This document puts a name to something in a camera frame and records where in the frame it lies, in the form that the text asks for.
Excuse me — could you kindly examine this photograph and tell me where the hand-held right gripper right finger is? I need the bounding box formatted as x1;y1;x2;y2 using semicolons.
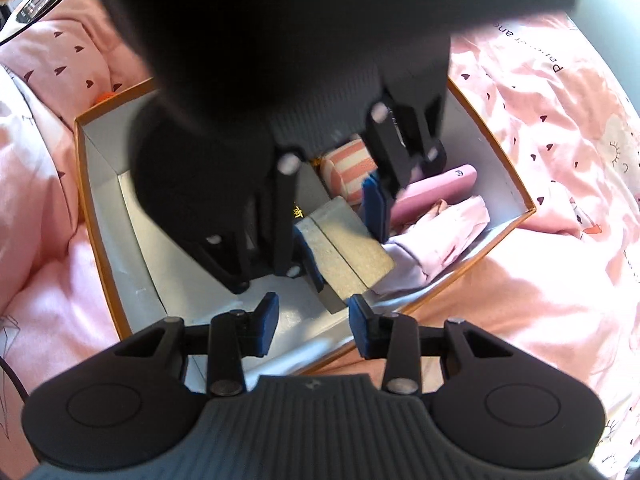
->
348;294;513;395

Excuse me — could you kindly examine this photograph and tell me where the pink striped pouch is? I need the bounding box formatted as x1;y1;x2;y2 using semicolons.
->
320;140;378;206

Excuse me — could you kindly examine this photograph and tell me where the pink printed garment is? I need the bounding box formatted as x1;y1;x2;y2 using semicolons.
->
372;196;491;296

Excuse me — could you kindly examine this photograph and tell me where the pink leather wallet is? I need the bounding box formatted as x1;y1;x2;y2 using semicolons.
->
387;164;478;231

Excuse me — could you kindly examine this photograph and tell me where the orange cardboard box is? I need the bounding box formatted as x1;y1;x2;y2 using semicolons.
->
74;77;537;396

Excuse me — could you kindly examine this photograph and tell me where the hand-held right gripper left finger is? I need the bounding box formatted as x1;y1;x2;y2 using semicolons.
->
114;292;280;396

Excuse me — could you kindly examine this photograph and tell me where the pink printed blanket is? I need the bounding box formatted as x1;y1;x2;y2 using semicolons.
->
0;0;640;480

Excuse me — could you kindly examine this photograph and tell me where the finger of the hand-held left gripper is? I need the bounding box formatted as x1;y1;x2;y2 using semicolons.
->
361;87;448;243
192;147;328;295

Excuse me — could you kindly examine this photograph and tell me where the black cable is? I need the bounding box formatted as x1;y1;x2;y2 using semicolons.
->
0;355;31;406

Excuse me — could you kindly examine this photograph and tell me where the gold gift box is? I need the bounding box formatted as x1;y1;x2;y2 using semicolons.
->
292;196;396;316

